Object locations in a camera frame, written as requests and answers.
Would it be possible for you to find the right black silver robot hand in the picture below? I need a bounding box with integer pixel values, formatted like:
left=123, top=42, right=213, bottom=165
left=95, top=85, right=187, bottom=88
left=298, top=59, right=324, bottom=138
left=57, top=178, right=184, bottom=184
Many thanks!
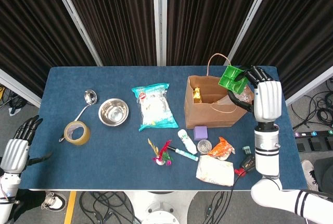
left=227, top=65, right=283, bottom=123

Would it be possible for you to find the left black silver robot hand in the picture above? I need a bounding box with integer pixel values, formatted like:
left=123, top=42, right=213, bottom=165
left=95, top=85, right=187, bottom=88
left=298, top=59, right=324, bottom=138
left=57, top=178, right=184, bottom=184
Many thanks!
left=0, top=115, right=53, bottom=175

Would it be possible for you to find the clear plastic straw bundle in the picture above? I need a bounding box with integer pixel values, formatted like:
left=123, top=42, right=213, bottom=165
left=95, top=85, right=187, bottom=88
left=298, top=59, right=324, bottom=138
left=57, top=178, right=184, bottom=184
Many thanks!
left=214, top=88, right=254, bottom=106

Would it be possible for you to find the green plastic grid tray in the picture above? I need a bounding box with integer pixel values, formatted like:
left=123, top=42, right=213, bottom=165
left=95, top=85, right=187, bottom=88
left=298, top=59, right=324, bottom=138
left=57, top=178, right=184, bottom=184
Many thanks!
left=217, top=64, right=248, bottom=95

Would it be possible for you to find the yellow biscuit packet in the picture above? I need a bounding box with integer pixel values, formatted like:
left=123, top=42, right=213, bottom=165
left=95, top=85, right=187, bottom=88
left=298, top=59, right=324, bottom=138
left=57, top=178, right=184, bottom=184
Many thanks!
left=192, top=86, right=203, bottom=104

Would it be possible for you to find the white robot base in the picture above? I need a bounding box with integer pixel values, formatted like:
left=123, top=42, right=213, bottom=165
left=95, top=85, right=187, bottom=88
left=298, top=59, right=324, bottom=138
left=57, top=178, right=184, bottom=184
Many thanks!
left=124, top=190, right=198, bottom=224

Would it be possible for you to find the white sneaker with laces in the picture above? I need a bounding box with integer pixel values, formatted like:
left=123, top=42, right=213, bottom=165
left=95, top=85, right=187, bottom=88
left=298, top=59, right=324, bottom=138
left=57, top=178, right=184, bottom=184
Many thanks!
left=41, top=192, right=68, bottom=212

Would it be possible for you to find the black floor pedal box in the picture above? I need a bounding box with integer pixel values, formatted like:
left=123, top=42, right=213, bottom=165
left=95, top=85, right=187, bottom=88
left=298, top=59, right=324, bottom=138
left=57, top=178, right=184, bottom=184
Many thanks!
left=296, top=137, right=333, bottom=152

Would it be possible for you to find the black key fob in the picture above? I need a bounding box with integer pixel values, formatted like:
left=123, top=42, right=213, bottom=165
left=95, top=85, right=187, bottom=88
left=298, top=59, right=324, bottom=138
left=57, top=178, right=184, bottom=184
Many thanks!
left=239, top=155, right=257, bottom=173

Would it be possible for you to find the orange snack packet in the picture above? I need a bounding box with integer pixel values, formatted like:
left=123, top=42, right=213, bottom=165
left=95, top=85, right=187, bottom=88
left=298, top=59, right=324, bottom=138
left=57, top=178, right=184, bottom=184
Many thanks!
left=207, top=136, right=236, bottom=161

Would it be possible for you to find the brown packing tape roll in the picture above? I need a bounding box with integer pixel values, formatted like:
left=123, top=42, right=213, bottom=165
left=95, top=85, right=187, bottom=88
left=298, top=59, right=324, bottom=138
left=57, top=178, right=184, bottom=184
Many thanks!
left=63, top=120, right=92, bottom=146

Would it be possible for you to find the purple cube box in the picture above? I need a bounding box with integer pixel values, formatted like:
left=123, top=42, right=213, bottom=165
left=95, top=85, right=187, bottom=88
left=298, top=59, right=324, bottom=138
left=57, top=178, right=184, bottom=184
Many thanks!
left=194, top=126, right=209, bottom=141

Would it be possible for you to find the yellow floor tape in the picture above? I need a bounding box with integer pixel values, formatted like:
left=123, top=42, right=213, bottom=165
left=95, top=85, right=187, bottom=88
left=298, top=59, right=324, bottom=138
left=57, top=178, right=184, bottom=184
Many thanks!
left=63, top=191, right=78, bottom=224

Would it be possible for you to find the black pleated curtain panel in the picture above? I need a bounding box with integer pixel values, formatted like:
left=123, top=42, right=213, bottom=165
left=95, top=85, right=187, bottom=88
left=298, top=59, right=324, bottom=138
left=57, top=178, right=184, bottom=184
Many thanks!
left=233, top=0, right=333, bottom=99
left=60, top=0, right=157, bottom=66
left=0, top=0, right=96, bottom=96
left=166, top=0, right=267, bottom=66

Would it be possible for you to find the white paper pouch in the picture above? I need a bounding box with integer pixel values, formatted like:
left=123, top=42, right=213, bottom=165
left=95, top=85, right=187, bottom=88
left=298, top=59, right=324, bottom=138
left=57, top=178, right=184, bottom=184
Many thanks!
left=195, top=155, right=235, bottom=187

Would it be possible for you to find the small white plastic bottle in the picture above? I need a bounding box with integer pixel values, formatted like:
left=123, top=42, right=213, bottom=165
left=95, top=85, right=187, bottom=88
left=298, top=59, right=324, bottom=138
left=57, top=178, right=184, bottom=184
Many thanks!
left=177, top=129, right=198, bottom=155

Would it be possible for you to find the black trouser leg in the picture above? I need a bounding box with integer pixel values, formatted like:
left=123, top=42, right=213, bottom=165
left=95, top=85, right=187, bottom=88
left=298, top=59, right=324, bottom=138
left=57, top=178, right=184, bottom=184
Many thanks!
left=313, top=156, right=333, bottom=196

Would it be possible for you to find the stainless steel ladle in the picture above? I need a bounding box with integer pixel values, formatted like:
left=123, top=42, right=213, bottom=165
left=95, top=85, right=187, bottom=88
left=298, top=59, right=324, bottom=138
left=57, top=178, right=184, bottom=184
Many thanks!
left=58, top=89, right=98, bottom=143

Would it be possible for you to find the teal pen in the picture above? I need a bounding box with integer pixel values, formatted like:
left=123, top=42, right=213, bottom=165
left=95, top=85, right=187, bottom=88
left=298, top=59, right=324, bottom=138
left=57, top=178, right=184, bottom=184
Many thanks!
left=167, top=145, right=199, bottom=162

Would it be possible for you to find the stainless steel bowl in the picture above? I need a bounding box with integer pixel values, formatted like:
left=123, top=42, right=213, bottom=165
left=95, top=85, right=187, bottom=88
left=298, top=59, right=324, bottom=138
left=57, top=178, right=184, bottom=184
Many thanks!
left=98, top=98, right=130, bottom=127

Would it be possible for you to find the teal white snack bag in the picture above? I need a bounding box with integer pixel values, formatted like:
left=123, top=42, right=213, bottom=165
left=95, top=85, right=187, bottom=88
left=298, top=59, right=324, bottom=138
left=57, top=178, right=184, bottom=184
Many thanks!
left=131, top=81, right=180, bottom=132

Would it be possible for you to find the colourful feather shuttlecock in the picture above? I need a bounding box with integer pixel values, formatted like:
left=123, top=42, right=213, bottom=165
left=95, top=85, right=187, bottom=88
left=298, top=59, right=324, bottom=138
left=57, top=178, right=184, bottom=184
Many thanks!
left=147, top=138, right=174, bottom=167

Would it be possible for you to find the white partition base rail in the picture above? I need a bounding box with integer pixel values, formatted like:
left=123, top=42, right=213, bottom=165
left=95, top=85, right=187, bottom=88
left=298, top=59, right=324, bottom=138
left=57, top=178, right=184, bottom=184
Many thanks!
left=0, top=67, right=42, bottom=107
left=285, top=66, right=333, bottom=107

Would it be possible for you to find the black floor cable bundle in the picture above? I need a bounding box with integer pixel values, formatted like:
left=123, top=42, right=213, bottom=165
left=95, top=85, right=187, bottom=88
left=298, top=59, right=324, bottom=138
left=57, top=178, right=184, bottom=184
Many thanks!
left=201, top=191, right=229, bottom=224
left=78, top=191, right=143, bottom=224
left=290, top=78, right=333, bottom=131
left=0, top=82, right=29, bottom=117

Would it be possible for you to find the brown paper bag with handles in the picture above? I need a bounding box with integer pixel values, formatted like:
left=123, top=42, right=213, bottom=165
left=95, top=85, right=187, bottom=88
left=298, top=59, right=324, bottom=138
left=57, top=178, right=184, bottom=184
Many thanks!
left=184, top=53, right=255, bottom=129

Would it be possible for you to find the white partition frame post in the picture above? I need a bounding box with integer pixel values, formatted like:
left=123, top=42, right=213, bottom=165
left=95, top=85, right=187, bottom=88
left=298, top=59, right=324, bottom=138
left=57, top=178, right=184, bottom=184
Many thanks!
left=224, top=0, right=276, bottom=66
left=152, top=0, right=169, bottom=66
left=48, top=0, right=104, bottom=66

